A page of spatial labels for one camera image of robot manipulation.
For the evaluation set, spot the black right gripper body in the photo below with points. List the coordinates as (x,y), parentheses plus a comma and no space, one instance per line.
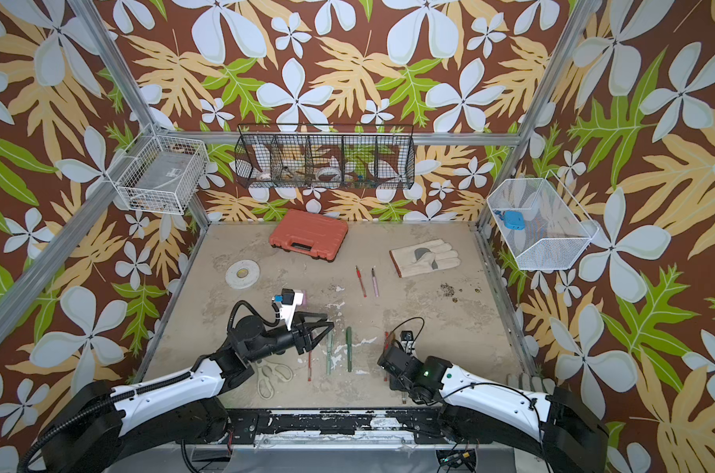
(390,364)

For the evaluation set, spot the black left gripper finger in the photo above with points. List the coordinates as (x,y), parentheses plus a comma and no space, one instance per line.
(302,317)
(316,332)

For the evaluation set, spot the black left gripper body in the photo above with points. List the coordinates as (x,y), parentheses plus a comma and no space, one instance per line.
(299,341)

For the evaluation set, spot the red brown pen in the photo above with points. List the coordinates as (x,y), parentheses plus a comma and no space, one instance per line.
(386,343)

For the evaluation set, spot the pink marker pen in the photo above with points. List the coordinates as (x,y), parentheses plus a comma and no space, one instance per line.
(374,282)

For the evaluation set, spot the red gel pen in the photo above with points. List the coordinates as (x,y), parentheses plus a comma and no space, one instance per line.
(361,282)

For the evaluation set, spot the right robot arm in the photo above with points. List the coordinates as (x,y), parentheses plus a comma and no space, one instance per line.
(556,426)

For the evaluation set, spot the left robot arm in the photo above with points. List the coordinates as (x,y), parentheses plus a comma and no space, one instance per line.
(104,424)

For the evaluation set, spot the light green pen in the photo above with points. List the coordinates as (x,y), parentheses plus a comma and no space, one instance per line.
(329,352)

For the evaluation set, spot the dark green pen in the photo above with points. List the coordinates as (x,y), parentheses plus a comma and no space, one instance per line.
(349,348)

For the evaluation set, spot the red plastic tool case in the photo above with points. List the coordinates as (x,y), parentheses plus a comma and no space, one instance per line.
(314,235)

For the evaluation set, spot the white tape roll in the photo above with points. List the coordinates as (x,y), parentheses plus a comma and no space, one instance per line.
(242,274)

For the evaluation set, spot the white canvas work glove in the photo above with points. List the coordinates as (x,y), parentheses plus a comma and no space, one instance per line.
(425,258)

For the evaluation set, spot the blue object in basket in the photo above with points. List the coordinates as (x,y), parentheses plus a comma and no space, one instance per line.
(513,220)

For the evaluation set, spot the white mesh basket right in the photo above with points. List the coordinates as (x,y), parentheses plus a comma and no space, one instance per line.
(558,228)

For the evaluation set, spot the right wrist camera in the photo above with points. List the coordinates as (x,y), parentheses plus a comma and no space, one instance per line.
(408,341)

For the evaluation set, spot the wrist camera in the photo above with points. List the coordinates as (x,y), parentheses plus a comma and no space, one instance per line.
(286,303)
(408,341)

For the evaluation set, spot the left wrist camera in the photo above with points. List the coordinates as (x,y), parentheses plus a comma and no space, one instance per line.
(286,303)

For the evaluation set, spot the beige handled scissors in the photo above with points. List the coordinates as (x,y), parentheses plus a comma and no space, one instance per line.
(267,373)

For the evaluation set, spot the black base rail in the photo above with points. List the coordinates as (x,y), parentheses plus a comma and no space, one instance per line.
(407,426)

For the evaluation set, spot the black wire basket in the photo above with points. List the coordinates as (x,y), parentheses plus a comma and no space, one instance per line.
(365,156)

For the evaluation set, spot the white wire basket left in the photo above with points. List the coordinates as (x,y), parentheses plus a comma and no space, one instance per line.
(159,172)

